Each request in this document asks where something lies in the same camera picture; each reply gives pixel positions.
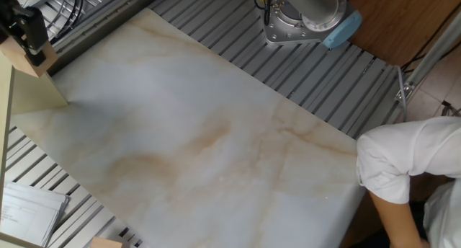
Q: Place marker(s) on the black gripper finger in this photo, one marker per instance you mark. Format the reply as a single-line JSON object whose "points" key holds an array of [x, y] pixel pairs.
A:
{"points": [[7, 33], [36, 28]]}

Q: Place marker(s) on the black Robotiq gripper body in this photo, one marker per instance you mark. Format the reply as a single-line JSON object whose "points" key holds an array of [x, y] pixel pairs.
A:
{"points": [[6, 6]]}

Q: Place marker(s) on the small wooden cube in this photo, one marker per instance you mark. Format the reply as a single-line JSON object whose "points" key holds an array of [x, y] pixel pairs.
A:
{"points": [[21, 62]]}

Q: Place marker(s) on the silver grey UR5 robot arm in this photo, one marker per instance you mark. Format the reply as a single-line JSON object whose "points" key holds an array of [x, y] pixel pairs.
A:
{"points": [[313, 3]]}

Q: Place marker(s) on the person's bare forearm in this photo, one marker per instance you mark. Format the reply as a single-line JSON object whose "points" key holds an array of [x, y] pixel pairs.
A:
{"points": [[396, 222]]}

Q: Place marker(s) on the stack of printed papers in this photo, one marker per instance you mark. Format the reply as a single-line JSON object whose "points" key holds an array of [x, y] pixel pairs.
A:
{"points": [[29, 213]]}

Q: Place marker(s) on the white marble pattern board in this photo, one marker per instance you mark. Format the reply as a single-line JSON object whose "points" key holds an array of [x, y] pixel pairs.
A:
{"points": [[201, 150]]}

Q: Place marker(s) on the large wooden block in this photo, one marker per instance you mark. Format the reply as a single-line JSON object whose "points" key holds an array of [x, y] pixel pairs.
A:
{"points": [[106, 243]]}

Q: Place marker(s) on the person in white shirt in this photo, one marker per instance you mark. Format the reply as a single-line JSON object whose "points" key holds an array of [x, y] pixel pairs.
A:
{"points": [[396, 154]]}

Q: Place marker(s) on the aluminium frame rail with bracket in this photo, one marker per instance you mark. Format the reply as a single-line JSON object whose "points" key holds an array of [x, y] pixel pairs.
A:
{"points": [[428, 57]]}

